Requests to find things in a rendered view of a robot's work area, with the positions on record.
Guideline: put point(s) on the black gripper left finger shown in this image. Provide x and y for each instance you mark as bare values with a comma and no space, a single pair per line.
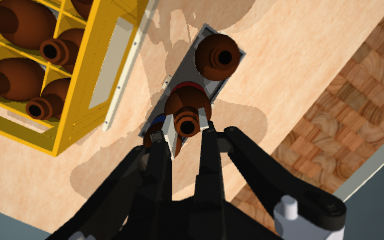
104,213

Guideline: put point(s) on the grey rectangular tray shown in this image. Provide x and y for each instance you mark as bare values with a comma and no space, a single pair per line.
187,72

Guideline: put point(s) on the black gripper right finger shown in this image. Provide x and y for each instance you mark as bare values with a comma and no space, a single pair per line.
300,210

